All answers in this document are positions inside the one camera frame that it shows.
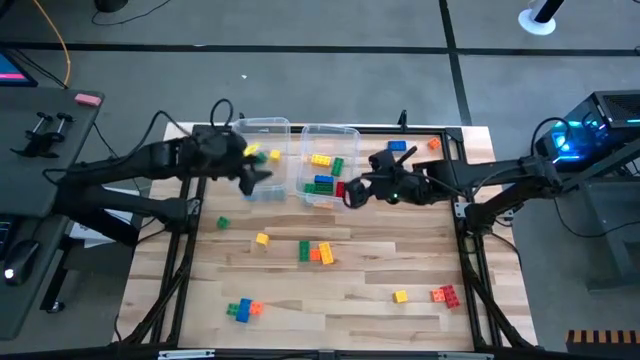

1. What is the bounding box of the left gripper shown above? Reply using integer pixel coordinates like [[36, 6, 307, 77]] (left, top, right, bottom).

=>
[[192, 125, 274, 197]]

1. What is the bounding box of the yellow cable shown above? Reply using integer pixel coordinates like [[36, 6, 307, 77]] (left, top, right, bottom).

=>
[[32, 0, 73, 89]]

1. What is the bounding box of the orange black striped object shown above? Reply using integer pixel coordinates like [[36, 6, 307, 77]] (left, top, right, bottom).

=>
[[565, 328, 640, 360]]

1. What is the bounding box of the clear plastic bin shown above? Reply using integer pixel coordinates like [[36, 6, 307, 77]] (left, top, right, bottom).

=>
[[231, 116, 293, 202]]

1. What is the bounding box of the desk monitor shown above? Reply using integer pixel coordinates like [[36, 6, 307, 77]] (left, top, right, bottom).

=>
[[0, 47, 39, 89]]

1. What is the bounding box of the black computer mouse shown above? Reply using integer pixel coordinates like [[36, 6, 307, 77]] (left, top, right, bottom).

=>
[[2, 239, 41, 288]]

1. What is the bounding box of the black metal table frame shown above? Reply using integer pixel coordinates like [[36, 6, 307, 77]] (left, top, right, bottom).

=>
[[119, 123, 539, 360]]

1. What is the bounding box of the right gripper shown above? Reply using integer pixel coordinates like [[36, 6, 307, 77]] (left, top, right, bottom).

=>
[[343, 167, 434, 210]]

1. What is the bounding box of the black keyboard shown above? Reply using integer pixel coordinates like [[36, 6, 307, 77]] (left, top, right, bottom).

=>
[[0, 219, 14, 261]]

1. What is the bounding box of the clear bin with paper label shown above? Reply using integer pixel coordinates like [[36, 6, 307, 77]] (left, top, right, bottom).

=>
[[295, 124, 362, 207]]

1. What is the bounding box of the grey metal cart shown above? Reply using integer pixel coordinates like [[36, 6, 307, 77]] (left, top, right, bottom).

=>
[[552, 139, 640, 291]]

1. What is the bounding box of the black computer with lights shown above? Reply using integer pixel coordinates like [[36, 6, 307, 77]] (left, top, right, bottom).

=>
[[537, 89, 640, 174]]

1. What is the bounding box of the white paper sheet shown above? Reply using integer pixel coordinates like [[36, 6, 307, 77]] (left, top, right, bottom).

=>
[[69, 187, 151, 249]]

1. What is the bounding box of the black desk clamp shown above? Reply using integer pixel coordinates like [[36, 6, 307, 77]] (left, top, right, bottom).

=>
[[9, 111, 76, 160]]

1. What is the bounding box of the black chair base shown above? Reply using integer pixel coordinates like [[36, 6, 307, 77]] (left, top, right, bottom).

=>
[[94, 0, 130, 14]]

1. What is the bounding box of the white stand base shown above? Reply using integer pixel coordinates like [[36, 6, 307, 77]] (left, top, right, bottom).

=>
[[517, 0, 569, 37]]

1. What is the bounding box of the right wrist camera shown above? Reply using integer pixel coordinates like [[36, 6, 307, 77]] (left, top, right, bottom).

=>
[[368, 148, 399, 174]]

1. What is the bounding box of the black desk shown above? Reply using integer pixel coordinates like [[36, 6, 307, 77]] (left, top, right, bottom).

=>
[[0, 87, 141, 341]]

